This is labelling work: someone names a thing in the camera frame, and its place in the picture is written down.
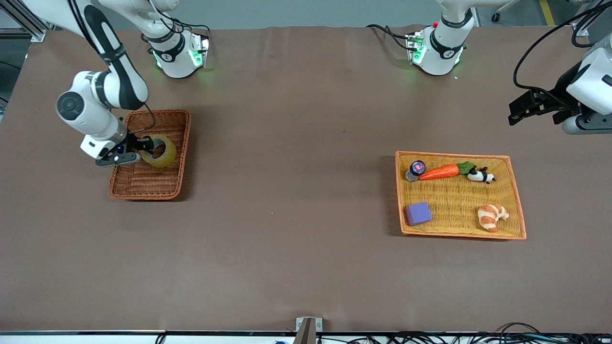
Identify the metal table edge bracket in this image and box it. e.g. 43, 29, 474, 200
293, 317, 323, 344

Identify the orange yellow wicker basket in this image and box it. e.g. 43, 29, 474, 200
395, 151, 527, 240

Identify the brown table cover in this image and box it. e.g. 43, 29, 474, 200
0, 25, 612, 333

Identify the black base cable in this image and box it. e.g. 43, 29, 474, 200
366, 23, 413, 51
148, 0, 212, 48

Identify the black right base cable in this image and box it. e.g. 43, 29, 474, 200
148, 0, 212, 48

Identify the small bottle purple lid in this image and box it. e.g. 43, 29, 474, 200
405, 161, 426, 183

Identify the toy croissant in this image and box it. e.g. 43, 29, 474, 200
478, 204, 510, 233

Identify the purple cube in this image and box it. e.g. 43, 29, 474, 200
405, 201, 433, 226

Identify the white office chair leg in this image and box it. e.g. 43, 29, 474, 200
492, 0, 521, 23

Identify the black white panda toy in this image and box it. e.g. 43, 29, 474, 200
467, 167, 496, 184

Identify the clear yellowish tape roll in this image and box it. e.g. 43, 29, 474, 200
140, 134, 177, 169

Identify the black left base cable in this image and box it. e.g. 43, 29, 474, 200
366, 23, 413, 51

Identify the black cable bundle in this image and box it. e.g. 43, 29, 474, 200
316, 322, 612, 344

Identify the dark brown wicker basket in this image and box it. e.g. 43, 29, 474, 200
109, 109, 192, 201

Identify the orange toy carrot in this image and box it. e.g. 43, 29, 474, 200
418, 161, 476, 181

